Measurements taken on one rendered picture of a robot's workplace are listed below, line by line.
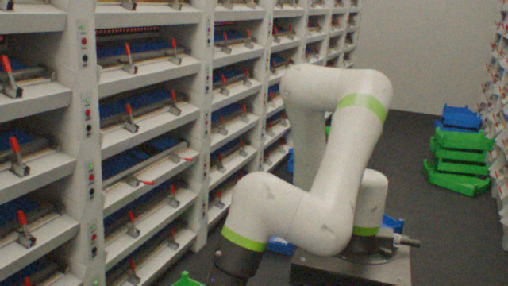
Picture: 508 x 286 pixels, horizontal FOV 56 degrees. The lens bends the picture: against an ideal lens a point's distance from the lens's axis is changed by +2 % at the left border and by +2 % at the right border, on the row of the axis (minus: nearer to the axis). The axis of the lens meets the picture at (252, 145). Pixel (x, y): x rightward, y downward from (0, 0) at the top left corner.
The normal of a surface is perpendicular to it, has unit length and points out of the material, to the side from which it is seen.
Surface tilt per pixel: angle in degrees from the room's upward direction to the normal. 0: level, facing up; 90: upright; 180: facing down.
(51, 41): 90
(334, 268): 2
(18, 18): 108
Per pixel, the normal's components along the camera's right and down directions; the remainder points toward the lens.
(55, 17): 0.86, 0.45
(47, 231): 0.34, -0.85
